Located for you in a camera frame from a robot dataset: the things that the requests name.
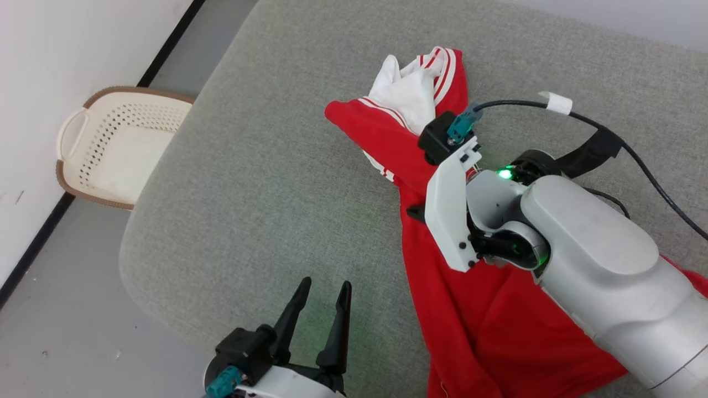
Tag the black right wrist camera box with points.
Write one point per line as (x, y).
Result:
(437, 138)

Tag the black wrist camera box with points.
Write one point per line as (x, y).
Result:
(437, 138)
(243, 348)

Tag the red and white shirt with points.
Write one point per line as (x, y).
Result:
(470, 331)

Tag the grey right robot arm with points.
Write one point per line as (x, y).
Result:
(608, 265)

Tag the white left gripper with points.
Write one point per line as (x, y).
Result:
(287, 387)

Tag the cream plastic laundry basket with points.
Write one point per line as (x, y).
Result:
(110, 160)

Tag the black baseboard strip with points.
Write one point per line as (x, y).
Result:
(171, 41)

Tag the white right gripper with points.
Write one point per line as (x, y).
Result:
(448, 204)

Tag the grey fabric sofa seat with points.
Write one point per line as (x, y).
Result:
(276, 166)

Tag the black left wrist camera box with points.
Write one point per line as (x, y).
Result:
(243, 348)

